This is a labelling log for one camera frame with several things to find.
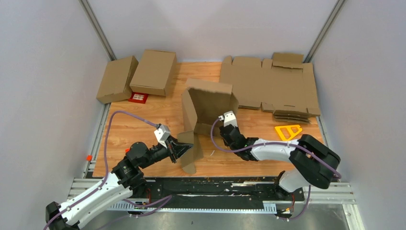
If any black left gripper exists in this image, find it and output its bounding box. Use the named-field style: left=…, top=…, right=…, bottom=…
left=140, top=134, right=194, bottom=169

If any brown cardboard box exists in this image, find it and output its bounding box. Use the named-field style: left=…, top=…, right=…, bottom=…
left=177, top=79, right=239, bottom=174

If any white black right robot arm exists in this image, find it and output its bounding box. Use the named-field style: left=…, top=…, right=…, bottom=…
left=220, top=125, right=341, bottom=200

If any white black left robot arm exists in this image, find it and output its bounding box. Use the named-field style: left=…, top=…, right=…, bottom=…
left=44, top=136, right=193, bottom=230

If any folded cardboard box right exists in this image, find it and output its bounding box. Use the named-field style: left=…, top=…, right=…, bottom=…
left=130, top=49, right=177, bottom=96

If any folded cardboard box left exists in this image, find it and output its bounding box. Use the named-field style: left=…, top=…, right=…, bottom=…
left=96, top=56, right=138, bottom=104

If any yellow plastic triangle tool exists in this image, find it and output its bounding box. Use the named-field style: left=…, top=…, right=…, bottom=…
left=274, top=125, right=303, bottom=141

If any red card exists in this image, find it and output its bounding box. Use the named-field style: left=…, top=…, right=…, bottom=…
left=128, top=92, right=149, bottom=104

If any stack of flat cardboard sheets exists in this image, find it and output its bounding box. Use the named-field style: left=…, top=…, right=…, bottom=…
left=219, top=53, right=321, bottom=124

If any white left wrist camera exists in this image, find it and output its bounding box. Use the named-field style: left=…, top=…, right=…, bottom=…
left=154, top=124, right=170, bottom=149

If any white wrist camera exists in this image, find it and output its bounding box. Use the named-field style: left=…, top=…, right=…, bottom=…
left=218, top=111, right=238, bottom=127
left=154, top=124, right=170, bottom=149

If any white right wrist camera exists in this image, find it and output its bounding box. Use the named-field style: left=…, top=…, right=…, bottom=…
left=218, top=111, right=238, bottom=127

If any black metal base rail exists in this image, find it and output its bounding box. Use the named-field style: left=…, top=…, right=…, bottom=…
left=67, top=176, right=358, bottom=214

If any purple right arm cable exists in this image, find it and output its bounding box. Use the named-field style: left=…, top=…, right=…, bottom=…
left=210, top=117, right=342, bottom=221

